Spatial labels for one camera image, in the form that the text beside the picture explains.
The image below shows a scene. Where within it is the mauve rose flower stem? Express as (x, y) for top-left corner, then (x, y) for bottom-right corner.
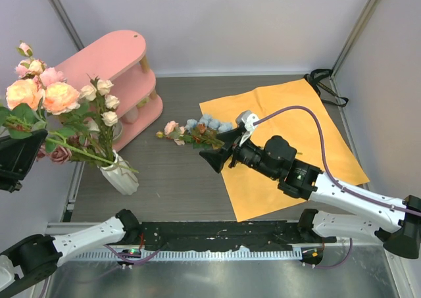
(36, 134), (99, 164)

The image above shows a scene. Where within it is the blue flower stem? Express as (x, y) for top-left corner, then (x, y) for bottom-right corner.
(185, 114), (233, 134)

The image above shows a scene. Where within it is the beige bowl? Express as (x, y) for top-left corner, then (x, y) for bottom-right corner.
(112, 121), (123, 143)

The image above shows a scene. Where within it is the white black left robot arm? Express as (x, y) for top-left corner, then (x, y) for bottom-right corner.
(1, 129), (140, 297)

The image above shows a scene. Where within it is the rust brown rose stem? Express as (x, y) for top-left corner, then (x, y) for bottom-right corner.
(190, 123), (224, 149)

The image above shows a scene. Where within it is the pink rose flower stem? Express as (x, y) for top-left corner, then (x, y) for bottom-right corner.
(14, 41), (99, 154)

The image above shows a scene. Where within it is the white ribbed ceramic vase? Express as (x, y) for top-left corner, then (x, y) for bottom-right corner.
(99, 150), (139, 195)

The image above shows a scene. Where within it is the large peach peony stem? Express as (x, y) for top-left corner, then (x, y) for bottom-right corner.
(0, 78), (140, 174)

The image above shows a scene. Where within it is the white slotted cable duct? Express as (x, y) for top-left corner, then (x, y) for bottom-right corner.
(73, 246), (302, 262)

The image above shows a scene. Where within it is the green mug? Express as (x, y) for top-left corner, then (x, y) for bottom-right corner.
(136, 97), (149, 109)

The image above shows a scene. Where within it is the peach rose flower stem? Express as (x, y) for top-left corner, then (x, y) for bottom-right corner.
(79, 76), (120, 166)

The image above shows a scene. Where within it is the black ribbon strap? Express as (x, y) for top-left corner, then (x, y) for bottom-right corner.
(302, 68), (349, 107)

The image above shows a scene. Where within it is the small pink bud stem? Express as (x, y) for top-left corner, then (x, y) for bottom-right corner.
(155, 119), (198, 146)

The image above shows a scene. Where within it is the orange yellow wrapping paper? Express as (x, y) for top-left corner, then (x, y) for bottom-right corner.
(200, 79), (368, 221)

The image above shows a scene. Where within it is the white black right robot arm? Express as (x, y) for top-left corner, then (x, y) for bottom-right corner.
(199, 127), (420, 259)

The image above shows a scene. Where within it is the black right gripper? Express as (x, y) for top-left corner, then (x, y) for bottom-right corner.
(200, 126), (279, 180)

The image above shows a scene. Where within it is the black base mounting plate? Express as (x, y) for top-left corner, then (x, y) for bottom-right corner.
(134, 220), (336, 252)

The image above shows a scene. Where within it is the pink three-tier shelf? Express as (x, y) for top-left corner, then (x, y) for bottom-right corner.
(55, 30), (163, 151)

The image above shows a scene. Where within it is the pink faceted cup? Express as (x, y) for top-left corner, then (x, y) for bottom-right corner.
(122, 107), (139, 124)

